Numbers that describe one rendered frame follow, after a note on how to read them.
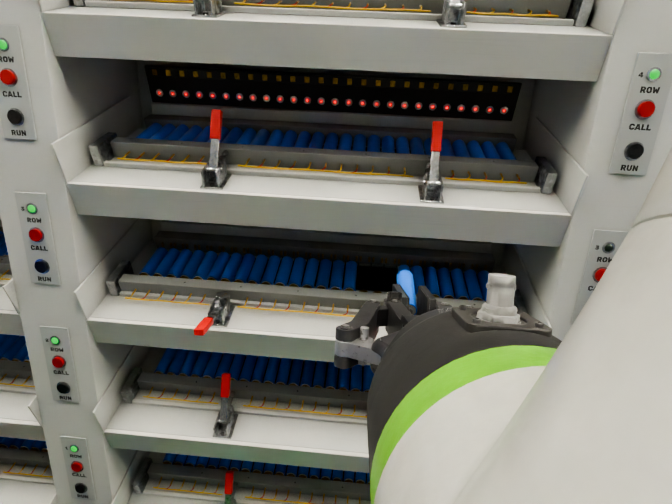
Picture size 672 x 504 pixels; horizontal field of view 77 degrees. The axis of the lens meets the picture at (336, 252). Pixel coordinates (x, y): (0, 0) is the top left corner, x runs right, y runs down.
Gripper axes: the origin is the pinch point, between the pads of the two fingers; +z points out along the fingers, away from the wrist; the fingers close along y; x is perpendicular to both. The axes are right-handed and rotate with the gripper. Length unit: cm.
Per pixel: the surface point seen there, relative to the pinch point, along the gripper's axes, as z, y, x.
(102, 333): 17.6, 40.0, 10.3
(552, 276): 14.9, -19.1, -1.8
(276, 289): 20.4, 16.4, 3.1
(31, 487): 28, 59, 42
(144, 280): 20.3, 35.5, 3.0
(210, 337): 16.9, 24.5, 9.6
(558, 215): 11.7, -17.5, -9.3
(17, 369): 26, 59, 20
